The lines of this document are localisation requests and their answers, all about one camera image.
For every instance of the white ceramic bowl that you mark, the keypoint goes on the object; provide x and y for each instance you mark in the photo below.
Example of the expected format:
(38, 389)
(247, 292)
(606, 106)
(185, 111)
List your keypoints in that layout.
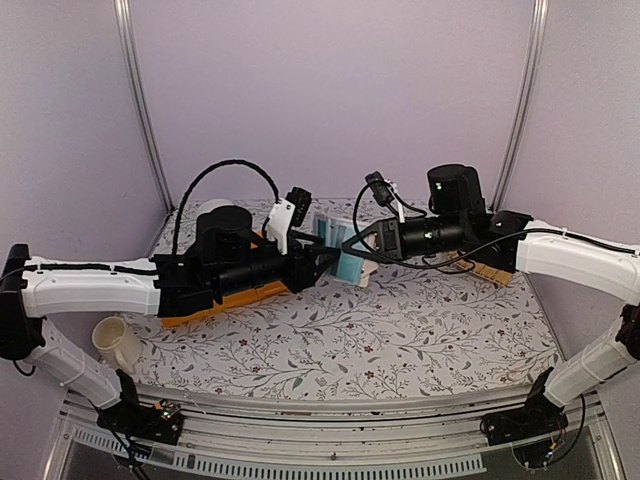
(213, 204)

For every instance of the right aluminium frame post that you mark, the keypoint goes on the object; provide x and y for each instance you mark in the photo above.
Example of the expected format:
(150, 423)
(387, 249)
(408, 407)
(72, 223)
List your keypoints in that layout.
(532, 61)

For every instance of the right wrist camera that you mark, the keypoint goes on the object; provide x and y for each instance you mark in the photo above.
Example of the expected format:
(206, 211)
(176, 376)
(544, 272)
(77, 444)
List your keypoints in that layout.
(385, 195)

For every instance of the front aluminium rail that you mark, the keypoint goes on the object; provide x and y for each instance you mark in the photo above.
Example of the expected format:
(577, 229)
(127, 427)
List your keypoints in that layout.
(416, 438)

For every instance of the yellow middle storage bin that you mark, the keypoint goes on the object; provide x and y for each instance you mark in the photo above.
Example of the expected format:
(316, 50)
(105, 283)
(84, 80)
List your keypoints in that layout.
(245, 295)

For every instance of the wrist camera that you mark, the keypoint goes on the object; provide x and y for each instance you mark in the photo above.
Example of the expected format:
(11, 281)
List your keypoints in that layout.
(285, 214)
(385, 195)

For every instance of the yellow storage bin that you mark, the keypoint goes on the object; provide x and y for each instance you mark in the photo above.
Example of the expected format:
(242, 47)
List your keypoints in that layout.
(245, 295)
(171, 322)

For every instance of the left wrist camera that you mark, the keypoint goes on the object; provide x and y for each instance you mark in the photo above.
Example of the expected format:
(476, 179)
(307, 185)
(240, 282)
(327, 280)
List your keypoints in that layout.
(285, 214)

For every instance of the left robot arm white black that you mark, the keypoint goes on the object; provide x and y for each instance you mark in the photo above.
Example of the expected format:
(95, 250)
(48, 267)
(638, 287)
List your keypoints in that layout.
(170, 285)

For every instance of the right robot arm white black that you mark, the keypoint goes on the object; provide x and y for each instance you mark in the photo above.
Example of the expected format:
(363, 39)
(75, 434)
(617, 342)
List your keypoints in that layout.
(458, 222)

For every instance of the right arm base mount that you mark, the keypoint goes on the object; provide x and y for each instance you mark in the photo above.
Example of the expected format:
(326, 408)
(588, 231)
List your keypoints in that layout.
(528, 421)

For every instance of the yellow left storage bin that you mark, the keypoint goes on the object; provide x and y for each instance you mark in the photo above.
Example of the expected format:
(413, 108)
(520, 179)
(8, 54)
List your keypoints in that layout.
(171, 322)

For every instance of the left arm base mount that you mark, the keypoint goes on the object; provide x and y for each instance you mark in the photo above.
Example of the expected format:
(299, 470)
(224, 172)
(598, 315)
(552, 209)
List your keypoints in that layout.
(161, 425)

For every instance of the aluminium frame post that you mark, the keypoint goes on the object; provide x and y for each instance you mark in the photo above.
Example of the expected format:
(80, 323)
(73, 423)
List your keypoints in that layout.
(124, 23)
(532, 61)

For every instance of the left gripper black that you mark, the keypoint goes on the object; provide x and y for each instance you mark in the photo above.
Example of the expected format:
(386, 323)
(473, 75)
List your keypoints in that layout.
(302, 273)

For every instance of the left aluminium frame post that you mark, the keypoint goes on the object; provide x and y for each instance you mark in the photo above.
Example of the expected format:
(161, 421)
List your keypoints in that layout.
(124, 23)

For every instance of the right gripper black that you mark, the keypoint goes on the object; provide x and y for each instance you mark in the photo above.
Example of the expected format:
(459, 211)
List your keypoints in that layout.
(389, 245)

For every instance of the woven bamboo tray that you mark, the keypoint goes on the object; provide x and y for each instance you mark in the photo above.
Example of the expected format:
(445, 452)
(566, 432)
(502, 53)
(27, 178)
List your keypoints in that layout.
(475, 267)

